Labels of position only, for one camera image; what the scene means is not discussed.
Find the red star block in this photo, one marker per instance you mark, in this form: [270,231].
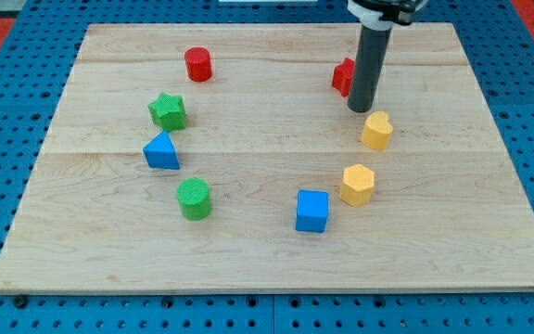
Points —
[342,76]

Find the red cylinder block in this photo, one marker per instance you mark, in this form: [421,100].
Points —
[198,64]

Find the blue cube block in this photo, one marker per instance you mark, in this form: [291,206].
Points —
[312,211]

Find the green star block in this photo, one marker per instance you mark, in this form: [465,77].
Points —
[168,112]

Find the light wooden board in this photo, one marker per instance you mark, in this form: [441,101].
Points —
[448,213]

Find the yellow heart block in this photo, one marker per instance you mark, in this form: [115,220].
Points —
[377,131]

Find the blue triangle block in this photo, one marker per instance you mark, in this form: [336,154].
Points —
[160,153]

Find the green cylinder block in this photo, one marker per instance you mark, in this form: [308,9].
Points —
[193,196]

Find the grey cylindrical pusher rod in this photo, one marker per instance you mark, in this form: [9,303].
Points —
[370,55]

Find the yellow hexagon block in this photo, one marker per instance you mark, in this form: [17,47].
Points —
[357,185]

